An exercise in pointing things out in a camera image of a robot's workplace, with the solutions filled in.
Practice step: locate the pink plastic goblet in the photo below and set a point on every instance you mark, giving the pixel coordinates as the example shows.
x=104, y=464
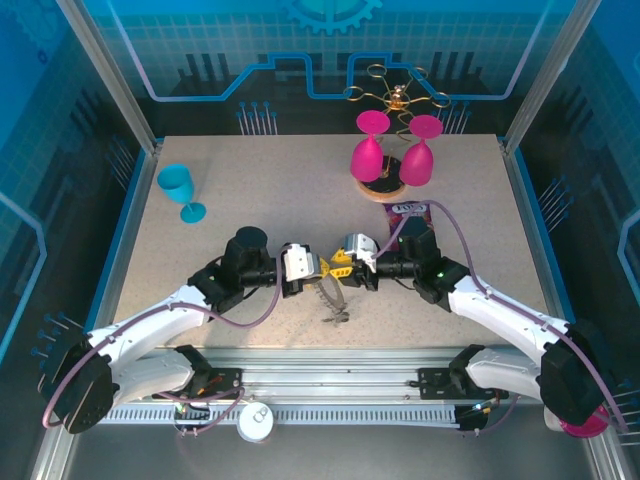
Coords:
x=419, y=160
x=366, y=155

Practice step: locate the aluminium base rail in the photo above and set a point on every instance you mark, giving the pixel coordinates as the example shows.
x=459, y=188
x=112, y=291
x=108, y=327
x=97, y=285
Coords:
x=325, y=365

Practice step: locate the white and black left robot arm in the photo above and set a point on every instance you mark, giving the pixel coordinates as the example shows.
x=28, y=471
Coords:
x=145, y=335

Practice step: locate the blue plastic goblet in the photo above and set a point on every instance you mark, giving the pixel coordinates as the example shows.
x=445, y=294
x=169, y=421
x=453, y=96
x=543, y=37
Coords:
x=177, y=185

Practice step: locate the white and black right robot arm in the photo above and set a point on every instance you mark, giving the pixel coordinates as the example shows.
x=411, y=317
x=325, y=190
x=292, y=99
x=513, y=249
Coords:
x=505, y=320

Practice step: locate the silver perforated crescent key holder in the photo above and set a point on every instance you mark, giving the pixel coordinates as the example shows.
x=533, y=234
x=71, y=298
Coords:
x=332, y=296

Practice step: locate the purple candy packet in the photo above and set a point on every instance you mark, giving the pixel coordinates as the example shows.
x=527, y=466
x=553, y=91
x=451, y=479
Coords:
x=397, y=215

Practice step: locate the white round cap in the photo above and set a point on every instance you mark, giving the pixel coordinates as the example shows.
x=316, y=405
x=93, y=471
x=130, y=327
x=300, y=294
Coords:
x=255, y=422

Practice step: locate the aluminium frame post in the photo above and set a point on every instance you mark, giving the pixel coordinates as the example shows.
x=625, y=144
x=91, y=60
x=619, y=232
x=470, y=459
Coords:
x=547, y=75
x=107, y=70

